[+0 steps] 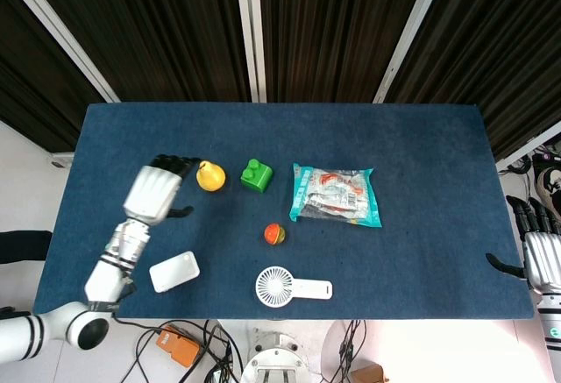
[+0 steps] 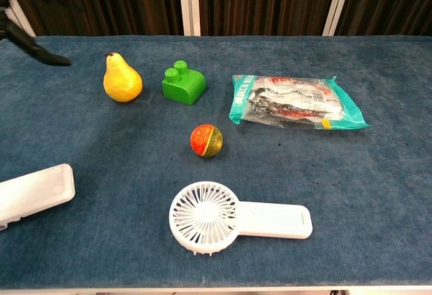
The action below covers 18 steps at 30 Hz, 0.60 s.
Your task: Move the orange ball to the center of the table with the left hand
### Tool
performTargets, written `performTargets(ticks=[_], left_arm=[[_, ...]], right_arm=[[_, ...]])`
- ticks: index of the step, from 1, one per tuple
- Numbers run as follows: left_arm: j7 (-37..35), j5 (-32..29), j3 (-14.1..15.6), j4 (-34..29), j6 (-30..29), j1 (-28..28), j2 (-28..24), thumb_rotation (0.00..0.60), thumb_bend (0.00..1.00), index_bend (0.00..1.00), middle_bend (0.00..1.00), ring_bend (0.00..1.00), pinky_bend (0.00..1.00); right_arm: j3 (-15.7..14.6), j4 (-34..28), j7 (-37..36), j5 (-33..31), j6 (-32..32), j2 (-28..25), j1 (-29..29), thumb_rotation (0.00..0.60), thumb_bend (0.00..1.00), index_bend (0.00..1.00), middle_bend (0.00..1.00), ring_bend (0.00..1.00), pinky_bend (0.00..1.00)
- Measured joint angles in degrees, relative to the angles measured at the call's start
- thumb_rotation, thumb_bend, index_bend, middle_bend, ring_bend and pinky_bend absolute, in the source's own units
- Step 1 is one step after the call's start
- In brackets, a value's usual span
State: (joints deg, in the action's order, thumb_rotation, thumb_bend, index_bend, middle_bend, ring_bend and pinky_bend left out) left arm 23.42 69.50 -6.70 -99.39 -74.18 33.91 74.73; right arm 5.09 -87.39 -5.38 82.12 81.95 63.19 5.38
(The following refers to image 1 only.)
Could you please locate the blue table cloth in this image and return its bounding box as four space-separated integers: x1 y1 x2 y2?
32 102 534 321

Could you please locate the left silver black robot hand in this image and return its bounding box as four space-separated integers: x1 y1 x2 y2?
121 153 202 226

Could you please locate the black white sneaker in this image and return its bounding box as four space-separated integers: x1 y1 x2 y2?
536 167 561 209

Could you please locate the robot base column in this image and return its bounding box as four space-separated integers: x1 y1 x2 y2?
239 328 313 383

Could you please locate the teal snack bag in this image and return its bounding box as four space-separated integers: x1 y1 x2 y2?
288 162 384 229

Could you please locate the black cable bundle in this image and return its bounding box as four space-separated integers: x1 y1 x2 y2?
328 319 367 383

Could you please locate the brown cardboard box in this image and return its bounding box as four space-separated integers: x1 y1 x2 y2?
349 364 389 383

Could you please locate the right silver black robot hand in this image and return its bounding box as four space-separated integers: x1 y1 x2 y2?
485 195 561 294

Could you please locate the white power bank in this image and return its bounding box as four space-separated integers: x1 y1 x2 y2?
148 250 202 294

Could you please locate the orange ball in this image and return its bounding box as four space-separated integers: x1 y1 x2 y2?
263 223 288 246

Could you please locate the yellow toy pear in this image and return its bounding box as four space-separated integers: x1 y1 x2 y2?
195 160 227 192

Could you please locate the orange box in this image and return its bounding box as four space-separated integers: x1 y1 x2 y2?
155 324 202 368

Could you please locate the green toy building block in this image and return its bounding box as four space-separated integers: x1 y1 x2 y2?
239 158 274 194

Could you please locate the white handheld fan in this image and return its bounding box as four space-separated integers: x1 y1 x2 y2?
254 266 334 309

